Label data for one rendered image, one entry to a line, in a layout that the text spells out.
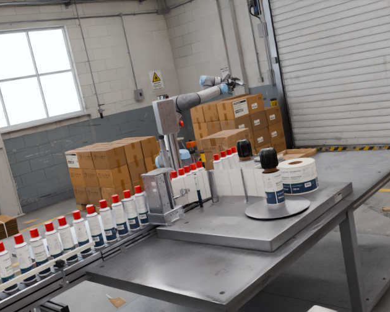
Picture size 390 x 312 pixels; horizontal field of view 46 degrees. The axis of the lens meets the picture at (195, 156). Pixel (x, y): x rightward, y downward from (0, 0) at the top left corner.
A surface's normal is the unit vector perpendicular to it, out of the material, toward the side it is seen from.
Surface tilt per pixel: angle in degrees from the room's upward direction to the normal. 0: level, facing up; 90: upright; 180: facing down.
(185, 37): 90
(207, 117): 90
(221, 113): 90
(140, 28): 90
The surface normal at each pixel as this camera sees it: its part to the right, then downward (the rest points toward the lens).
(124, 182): 0.68, 0.02
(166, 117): 0.23, 0.12
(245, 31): -0.73, 0.25
